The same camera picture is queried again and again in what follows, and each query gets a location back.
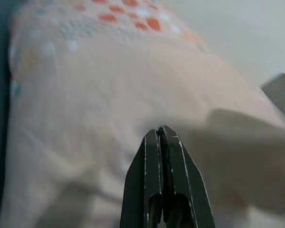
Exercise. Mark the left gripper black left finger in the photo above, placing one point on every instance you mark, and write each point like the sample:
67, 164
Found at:
142, 185

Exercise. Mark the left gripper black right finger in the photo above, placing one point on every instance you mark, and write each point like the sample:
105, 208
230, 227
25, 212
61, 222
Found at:
185, 187

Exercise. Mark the pink patterned pillow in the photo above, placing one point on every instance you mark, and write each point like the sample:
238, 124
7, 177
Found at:
97, 95

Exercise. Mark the white blue lettered book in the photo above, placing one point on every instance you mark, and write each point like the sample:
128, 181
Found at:
281, 95

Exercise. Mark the mattress with beige sheet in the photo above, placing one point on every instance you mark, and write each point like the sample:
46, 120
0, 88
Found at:
240, 28

